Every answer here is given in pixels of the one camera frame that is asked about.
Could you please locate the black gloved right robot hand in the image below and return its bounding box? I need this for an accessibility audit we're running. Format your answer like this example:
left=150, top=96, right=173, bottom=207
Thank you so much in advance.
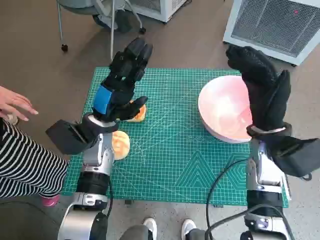
left=226, top=46, right=292, bottom=131

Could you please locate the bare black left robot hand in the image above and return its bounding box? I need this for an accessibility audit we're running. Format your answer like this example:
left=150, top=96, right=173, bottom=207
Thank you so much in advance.
left=91, top=37, right=154, bottom=123

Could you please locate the person's hand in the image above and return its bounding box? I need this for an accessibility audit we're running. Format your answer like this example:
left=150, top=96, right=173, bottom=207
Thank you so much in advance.
left=0, top=85, right=39, bottom=122

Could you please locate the pink bowl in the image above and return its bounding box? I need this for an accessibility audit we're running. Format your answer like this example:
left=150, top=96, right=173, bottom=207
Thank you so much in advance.
left=197, top=76, right=254, bottom=144

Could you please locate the long toy bread loaf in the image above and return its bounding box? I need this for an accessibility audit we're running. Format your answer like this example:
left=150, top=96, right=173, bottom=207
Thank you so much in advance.
left=126, top=99, right=147, bottom=123

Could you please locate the round toy bread bun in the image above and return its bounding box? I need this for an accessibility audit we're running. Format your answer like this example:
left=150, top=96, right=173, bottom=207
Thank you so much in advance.
left=111, top=130, right=131, bottom=161

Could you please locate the person's beige shoe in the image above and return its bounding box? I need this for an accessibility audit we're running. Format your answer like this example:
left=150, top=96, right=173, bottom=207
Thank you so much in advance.
left=4, top=114, right=20, bottom=125

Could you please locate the grey office chair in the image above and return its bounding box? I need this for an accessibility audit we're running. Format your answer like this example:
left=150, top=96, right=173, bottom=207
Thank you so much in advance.
left=56, top=0, right=147, bottom=67

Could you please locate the dark bag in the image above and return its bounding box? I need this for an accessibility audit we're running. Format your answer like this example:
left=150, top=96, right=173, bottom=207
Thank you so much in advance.
left=92, top=9, right=133, bottom=33

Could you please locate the person in striped clothing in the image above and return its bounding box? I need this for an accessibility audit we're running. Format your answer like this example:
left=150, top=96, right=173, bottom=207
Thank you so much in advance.
left=0, top=117, right=70, bottom=207

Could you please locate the large white mesh cabinet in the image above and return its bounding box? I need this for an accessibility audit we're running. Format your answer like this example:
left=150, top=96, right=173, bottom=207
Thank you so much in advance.
left=222, top=0, right=320, bottom=67

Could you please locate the green cutting mat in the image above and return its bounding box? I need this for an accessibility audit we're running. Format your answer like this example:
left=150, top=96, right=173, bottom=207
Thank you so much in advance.
left=61, top=66, right=290, bottom=208

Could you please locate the small white mesh cabinet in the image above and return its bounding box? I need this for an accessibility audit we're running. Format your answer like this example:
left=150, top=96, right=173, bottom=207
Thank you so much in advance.
left=124, top=0, right=188, bottom=25

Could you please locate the person with white shoes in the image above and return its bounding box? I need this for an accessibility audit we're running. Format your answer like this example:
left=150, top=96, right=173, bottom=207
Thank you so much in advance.
left=119, top=217, right=213, bottom=240

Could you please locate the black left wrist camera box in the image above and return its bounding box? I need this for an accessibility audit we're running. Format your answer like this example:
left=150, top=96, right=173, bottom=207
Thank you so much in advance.
left=45, top=119, right=98, bottom=156

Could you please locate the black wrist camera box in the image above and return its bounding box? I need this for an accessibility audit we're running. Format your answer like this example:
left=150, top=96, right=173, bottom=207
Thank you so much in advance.
left=271, top=136, right=320, bottom=178
left=45, top=119, right=98, bottom=156

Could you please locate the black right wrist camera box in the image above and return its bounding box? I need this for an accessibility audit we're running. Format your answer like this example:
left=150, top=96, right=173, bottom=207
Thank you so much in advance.
left=271, top=136, right=320, bottom=178

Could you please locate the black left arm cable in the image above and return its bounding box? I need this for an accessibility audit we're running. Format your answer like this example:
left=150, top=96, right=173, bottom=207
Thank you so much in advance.
left=101, top=178, right=115, bottom=217

